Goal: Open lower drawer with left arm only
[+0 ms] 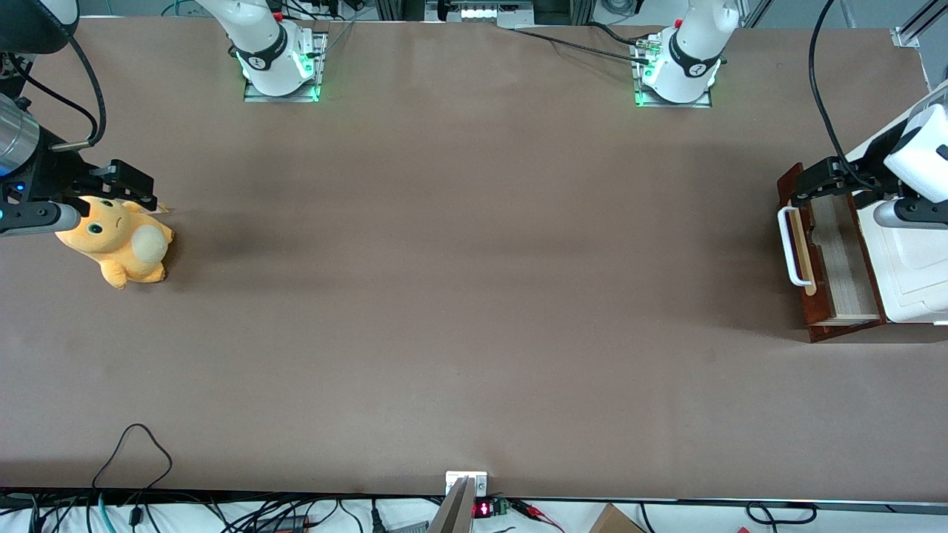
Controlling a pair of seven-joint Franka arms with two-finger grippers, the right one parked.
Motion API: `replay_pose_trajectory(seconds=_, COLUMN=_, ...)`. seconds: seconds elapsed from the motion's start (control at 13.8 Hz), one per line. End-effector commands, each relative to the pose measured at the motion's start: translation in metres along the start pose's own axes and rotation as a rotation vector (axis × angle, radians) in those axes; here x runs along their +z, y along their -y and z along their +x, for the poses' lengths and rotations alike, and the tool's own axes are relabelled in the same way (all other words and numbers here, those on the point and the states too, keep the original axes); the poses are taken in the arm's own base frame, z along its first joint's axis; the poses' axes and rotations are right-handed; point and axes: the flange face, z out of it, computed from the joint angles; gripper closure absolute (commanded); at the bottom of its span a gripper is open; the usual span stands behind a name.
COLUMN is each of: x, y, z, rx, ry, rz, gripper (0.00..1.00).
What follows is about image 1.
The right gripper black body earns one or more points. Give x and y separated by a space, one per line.
53 172

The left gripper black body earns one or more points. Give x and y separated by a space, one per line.
863 178

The dark brown wooden drawer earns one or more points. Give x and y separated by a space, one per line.
844 259

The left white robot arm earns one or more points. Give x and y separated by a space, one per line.
692 59

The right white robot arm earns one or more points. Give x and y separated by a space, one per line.
263 59

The white drawer cabinet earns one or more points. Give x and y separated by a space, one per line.
915 274

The yellow plush toy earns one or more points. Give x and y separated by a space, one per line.
118 252

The black power adapter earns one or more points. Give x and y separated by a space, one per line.
285 525

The bright light bar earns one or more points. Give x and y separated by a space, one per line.
481 11

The brown cardboard box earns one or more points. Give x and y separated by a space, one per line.
615 522

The red black clip leads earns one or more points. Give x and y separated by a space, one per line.
529 509

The red LED display board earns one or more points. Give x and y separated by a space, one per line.
483 509

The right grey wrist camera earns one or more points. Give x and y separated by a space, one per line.
37 218

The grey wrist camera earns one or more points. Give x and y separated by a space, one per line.
907 215
37 218

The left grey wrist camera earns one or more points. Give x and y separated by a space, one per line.
907 215

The aluminium profile frame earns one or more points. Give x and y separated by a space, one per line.
905 37

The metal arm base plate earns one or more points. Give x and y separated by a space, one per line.
670 104
281 98

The white metal bracket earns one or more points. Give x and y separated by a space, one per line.
480 485

